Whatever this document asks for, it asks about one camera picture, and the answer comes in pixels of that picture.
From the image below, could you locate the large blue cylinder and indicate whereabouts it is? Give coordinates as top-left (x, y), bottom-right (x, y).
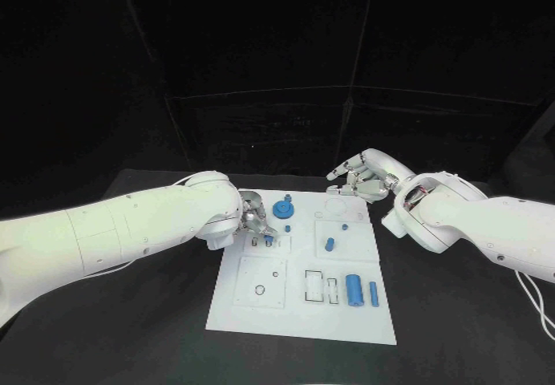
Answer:
top-left (344, 274), bottom-right (364, 308)

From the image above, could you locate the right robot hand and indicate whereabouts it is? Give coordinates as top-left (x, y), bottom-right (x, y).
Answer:
top-left (324, 148), bottom-right (416, 204)

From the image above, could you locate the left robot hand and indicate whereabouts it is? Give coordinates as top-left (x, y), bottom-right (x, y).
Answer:
top-left (233, 191), bottom-right (278, 237)

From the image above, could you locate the blue gear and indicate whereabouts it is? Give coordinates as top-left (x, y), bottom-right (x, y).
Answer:
top-left (271, 194), bottom-right (295, 219)

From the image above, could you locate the white task board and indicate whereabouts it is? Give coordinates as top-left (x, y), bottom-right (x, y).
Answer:
top-left (204, 188), bottom-right (398, 346)

